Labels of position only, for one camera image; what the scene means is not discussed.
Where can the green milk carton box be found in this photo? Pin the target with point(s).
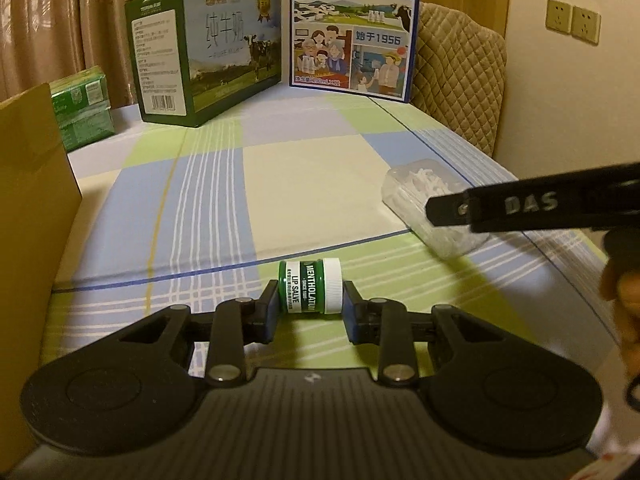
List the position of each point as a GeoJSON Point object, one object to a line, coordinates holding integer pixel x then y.
{"type": "Point", "coordinates": [225, 50]}

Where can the person's right hand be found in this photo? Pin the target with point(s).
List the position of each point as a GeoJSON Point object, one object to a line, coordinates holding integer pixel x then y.
{"type": "Point", "coordinates": [625, 300]}

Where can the brown cardboard box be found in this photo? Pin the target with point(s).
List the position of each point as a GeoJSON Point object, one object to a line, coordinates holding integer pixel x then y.
{"type": "Point", "coordinates": [30, 210]}

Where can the green tissue multipack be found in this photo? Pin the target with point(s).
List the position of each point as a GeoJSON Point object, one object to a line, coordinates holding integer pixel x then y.
{"type": "Point", "coordinates": [80, 110]}

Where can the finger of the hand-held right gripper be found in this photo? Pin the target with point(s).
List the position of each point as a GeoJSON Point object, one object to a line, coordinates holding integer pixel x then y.
{"type": "Point", "coordinates": [447, 210]}

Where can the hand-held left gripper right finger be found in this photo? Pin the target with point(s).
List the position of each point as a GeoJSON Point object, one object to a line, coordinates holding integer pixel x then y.
{"type": "Point", "coordinates": [350, 310]}

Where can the clear container of white pieces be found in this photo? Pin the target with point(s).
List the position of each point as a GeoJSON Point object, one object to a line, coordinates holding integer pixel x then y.
{"type": "Point", "coordinates": [415, 195]}

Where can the beige quilted chair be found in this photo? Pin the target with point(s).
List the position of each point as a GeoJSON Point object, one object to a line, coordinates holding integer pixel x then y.
{"type": "Point", "coordinates": [460, 75]}

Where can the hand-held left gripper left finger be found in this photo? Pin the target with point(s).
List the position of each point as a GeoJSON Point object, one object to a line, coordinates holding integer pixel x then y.
{"type": "Point", "coordinates": [270, 305]}

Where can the gold wall socket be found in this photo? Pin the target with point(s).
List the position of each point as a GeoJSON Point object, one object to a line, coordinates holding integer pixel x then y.
{"type": "Point", "coordinates": [558, 15]}
{"type": "Point", "coordinates": [586, 25]}

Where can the beige patterned curtain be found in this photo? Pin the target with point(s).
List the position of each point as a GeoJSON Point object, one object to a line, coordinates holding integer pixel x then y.
{"type": "Point", "coordinates": [75, 10]}

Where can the blue milk carton box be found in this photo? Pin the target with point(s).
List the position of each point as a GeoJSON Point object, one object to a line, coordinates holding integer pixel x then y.
{"type": "Point", "coordinates": [350, 35]}

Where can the green jar with white lid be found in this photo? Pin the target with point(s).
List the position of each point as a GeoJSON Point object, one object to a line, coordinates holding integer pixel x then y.
{"type": "Point", "coordinates": [310, 285]}

